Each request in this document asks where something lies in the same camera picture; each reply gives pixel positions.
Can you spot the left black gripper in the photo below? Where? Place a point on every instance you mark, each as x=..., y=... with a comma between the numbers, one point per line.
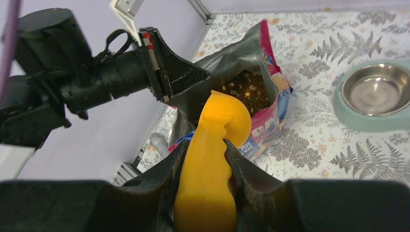
x=154, y=66

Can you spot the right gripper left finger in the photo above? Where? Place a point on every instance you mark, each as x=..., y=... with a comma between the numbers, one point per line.
x=156, y=190

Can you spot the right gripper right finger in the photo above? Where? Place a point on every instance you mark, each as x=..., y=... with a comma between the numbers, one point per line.
x=262, y=201

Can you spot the orange plastic scoop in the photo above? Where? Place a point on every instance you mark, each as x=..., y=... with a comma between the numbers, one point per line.
x=204, y=202

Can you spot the pink pet food bag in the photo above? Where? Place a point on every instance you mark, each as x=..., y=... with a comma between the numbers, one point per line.
x=246, y=70

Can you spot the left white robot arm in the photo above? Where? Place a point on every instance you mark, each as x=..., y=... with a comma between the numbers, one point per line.
x=61, y=73

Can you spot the green double pet bowl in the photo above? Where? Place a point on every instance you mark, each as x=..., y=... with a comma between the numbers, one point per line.
x=374, y=96

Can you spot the grey metal cylinder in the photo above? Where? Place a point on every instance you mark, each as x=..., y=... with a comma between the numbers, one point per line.
x=158, y=142

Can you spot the floral table mat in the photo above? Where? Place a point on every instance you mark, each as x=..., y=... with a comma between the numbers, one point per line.
x=314, y=50

